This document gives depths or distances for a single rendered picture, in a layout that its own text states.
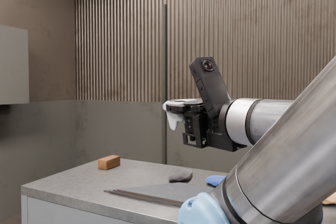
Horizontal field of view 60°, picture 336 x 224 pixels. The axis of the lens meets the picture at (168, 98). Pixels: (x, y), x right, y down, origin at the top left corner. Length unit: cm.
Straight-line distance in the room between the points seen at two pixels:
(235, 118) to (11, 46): 306
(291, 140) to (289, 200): 5
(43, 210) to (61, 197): 14
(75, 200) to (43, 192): 18
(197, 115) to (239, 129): 10
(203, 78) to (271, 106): 14
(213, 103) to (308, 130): 28
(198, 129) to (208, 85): 8
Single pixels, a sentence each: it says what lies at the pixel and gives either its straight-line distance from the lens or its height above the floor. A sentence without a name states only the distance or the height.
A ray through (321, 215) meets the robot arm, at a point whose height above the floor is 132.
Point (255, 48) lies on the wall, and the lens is 310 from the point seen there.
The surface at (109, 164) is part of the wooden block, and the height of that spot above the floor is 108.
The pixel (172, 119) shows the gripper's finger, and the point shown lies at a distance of 61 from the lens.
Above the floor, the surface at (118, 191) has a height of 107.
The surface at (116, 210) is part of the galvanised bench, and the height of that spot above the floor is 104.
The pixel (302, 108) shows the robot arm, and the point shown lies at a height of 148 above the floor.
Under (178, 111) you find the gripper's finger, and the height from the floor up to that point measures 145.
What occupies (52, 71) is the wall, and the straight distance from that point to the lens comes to 409.
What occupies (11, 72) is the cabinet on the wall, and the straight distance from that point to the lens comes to 336.
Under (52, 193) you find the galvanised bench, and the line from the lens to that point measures 135.
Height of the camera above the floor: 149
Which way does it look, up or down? 2 degrees down
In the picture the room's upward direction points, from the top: straight up
